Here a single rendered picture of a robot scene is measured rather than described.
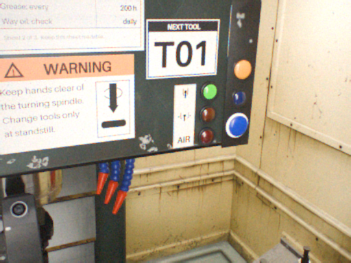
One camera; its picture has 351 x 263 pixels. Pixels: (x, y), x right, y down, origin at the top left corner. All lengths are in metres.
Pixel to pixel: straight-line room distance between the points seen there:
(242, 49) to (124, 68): 0.16
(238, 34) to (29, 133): 0.29
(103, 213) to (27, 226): 0.76
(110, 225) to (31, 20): 1.01
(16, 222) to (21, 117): 0.19
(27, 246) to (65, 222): 0.68
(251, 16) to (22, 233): 0.42
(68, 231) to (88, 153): 0.82
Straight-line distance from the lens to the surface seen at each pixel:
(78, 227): 1.31
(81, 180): 1.23
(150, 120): 0.51
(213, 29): 0.52
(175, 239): 2.00
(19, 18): 0.45
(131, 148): 0.51
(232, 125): 0.56
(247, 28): 0.55
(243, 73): 0.55
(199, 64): 0.52
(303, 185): 1.60
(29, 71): 0.46
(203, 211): 2.00
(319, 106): 1.47
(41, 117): 0.47
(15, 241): 0.61
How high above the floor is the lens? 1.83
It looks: 19 degrees down
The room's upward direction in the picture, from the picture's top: 2 degrees clockwise
